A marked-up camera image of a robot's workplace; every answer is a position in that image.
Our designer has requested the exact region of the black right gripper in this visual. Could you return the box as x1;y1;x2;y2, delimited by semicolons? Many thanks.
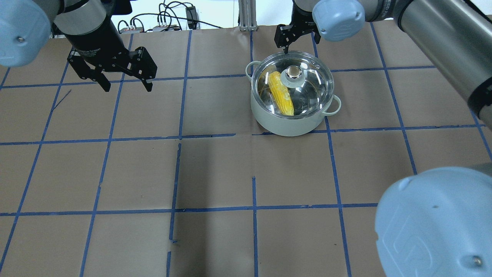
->
274;0;321;54

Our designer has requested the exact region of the glass pot lid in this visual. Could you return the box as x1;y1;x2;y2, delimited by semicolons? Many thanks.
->
251;52;334;120

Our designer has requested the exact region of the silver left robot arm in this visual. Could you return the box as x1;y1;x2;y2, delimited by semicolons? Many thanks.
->
0;0;158;92

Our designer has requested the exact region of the small usb hub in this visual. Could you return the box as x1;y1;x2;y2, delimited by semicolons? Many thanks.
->
151;25;182;32
118;27;143;34

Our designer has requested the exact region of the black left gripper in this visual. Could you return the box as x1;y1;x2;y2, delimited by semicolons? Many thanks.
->
67;19;158;92

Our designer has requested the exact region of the small usb hub upper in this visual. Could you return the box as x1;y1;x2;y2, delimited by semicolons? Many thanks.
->
151;25;182;32

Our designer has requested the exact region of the black power adapter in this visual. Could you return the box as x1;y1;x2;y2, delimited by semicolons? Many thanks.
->
186;6;199;30

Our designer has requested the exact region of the brown paper table mat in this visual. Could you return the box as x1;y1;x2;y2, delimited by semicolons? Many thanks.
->
0;15;492;277

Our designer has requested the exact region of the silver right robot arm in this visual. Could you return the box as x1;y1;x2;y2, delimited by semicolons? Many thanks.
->
254;21;491;277

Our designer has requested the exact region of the yellow corn cob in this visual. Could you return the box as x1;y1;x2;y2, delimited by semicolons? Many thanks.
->
268;71;294;116

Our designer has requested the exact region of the pale green cooking pot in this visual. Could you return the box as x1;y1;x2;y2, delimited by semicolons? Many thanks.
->
245;51;342;137

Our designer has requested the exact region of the small usb hub lower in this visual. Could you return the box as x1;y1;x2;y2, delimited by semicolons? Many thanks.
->
118;27;143;34

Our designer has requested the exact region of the aluminium frame post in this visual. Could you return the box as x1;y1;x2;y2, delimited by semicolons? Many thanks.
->
238;0;258;32

